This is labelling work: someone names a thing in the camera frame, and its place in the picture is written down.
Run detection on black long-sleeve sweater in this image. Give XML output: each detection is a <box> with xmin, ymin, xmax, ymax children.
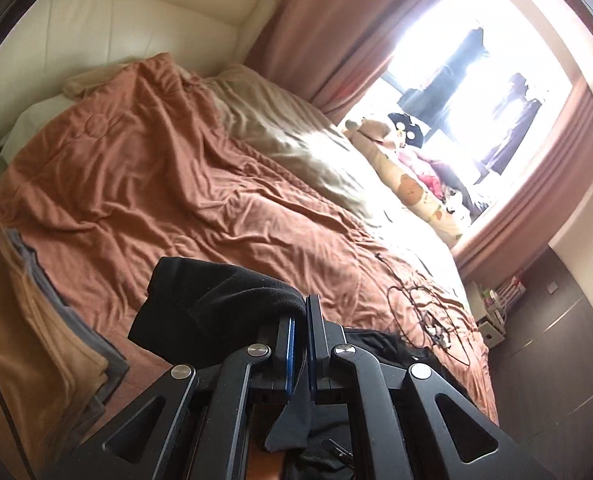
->
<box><xmin>127</xmin><ymin>257</ymin><xmax>478</xmax><ymax>480</ymax></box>

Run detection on folded grey garment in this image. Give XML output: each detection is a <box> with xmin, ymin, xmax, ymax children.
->
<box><xmin>5</xmin><ymin>229</ymin><xmax>129</xmax><ymax>416</ymax></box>

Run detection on white bedside cabinet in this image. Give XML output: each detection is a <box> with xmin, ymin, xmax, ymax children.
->
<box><xmin>466</xmin><ymin>282</ymin><xmax>506</xmax><ymax>349</ymax></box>

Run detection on white rack on cabinet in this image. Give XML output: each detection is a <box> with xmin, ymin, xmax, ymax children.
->
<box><xmin>494</xmin><ymin>276</ymin><xmax>525</xmax><ymax>312</ymax></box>

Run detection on dark wardrobe doors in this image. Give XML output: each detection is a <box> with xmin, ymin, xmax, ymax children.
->
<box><xmin>490</xmin><ymin>249</ymin><xmax>593</xmax><ymax>479</ymax></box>

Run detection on bear print long pillow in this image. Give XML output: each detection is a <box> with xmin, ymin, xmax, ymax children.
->
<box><xmin>344</xmin><ymin>118</ymin><xmax>471</xmax><ymax>248</ymax></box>

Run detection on black white plush toy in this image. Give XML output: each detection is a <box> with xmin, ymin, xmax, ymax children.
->
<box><xmin>388</xmin><ymin>113</ymin><xmax>425</xmax><ymax>148</ymax></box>

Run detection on beige bed sheet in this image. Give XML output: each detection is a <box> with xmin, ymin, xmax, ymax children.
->
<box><xmin>63</xmin><ymin>62</ymin><xmax>453</xmax><ymax>271</ymax></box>

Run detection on folded tan garment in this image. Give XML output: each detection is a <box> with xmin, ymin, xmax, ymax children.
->
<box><xmin>0</xmin><ymin>230</ymin><xmax>109</xmax><ymax>479</ymax></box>

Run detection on brown terry bed blanket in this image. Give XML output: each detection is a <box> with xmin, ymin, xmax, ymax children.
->
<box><xmin>0</xmin><ymin>54</ymin><xmax>497</xmax><ymax>417</ymax></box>

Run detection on dark hanging garment at window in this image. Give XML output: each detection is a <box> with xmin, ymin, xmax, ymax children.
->
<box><xmin>397</xmin><ymin>27</ymin><xmax>487</xmax><ymax>130</ymax></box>

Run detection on pink left curtain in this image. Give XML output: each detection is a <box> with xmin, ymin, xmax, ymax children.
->
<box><xmin>246</xmin><ymin>0</ymin><xmax>440</xmax><ymax>124</ymax></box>

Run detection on pink curtain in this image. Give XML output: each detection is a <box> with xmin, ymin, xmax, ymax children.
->
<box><xmin>452</xmin><ymin>79</ymin><xmax>593</xmax><ymax>288</ymax></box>
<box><xmin>246</xmin><ymin>0</ymin><xmax>440</xmax><ymax>124</ymax></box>

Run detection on pink right curtain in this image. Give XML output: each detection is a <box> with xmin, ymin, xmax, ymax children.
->
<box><xmin>452</xmin><ymin>79</ymin><xmax>593</xmax><ymax>288</ymax></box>

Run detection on cream padded headboard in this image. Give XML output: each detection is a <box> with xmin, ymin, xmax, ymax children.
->
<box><xmin>0</xmin><ymin>0</ymin><xmax>276</xmax><ymax>139</ymax></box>

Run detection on black cable on bed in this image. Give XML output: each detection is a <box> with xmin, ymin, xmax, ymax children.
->
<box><xmin>373</xmin><ymin>251</ymin><xmax>474</xmax><ymax>369</ymax></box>

